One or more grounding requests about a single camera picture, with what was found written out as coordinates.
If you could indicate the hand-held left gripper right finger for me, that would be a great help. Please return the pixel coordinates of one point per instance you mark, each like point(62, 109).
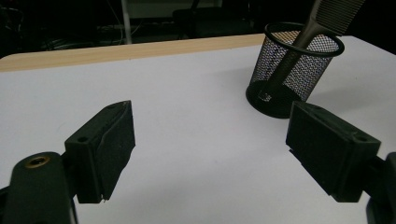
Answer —
point(333, 149)

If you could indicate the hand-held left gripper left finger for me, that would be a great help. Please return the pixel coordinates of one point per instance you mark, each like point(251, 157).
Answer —
point(102, 152)

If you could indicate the black mesh pen holder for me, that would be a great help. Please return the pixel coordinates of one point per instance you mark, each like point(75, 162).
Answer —
point(274, 102)

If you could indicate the white desk leg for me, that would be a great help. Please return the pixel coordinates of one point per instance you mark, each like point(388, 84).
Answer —
point(126, 21)

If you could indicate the black comb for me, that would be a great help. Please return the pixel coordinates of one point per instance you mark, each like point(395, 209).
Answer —
point(311, 28)

